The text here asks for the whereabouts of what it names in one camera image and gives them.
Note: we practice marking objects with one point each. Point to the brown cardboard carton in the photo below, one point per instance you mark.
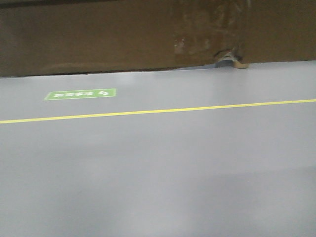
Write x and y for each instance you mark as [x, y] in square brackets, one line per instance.
[55, 37]

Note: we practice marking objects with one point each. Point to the green floor sign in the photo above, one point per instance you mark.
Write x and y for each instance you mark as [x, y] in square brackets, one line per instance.
[81, 94]

